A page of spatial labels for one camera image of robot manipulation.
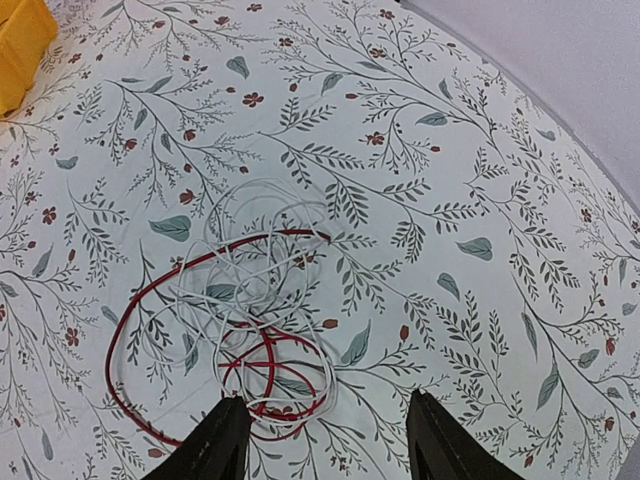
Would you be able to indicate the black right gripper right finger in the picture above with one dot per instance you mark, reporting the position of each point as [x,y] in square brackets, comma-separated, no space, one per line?
[441,449]

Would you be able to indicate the yellow divided plastic bin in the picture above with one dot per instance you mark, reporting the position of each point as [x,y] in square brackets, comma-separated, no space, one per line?
[27,29]

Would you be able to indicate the floral patterned table mat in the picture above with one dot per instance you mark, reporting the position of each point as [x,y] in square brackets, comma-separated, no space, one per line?
[320,206]

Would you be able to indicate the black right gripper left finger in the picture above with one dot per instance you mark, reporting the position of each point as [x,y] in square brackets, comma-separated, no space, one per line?
[215,450]

